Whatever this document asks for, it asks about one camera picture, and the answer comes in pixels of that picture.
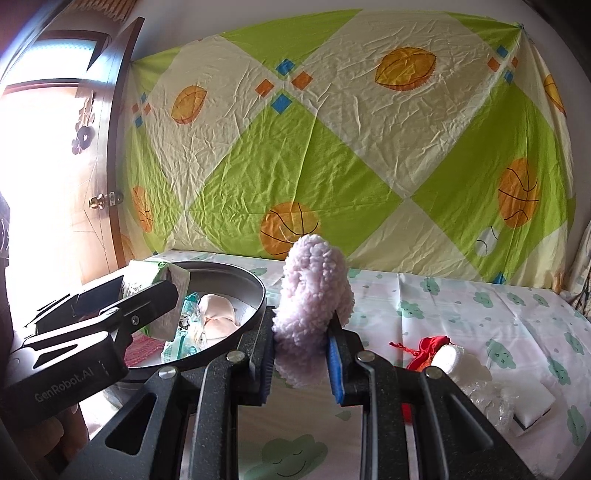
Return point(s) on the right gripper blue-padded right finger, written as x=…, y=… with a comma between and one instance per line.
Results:
x=415, y=421

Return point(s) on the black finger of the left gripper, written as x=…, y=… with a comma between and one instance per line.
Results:
x=120, y=318

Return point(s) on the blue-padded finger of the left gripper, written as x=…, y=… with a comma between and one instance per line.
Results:
x=76, y=307

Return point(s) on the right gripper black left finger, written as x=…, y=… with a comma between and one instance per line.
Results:
x=193, y=412

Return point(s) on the green white tissue pack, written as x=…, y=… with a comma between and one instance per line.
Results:
x=160, y=288

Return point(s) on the pink-edged white knitted cloth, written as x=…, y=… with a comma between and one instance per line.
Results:
x=141, y=348

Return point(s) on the teal white wet-wipe packet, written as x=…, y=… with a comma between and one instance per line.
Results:
x=187, y=339

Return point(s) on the red gold drawstring pouch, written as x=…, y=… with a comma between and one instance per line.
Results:
x=406, y=386

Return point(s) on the pale pink soft cloth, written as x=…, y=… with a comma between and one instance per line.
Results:
x=217, y=319

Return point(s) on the person's left hand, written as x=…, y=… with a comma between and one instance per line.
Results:
x=67, y=433

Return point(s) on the white bottle in plastic bag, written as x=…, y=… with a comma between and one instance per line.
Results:
x=495, y=399

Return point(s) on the round black metal tin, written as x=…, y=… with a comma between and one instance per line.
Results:
x=242, y=288

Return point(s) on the cloud-print white tablecloth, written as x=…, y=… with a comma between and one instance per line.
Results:
x=521, y=354

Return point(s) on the brass door knob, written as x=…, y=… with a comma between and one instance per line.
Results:
x=102, y=201

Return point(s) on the plaid checked storage bag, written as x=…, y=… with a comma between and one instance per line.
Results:
x=576, y=289

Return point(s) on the brown wooden door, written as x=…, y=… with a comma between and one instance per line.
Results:
x=60, y=106

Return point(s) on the green cream sports-print sheet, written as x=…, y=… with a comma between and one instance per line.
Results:
x=432, y=143

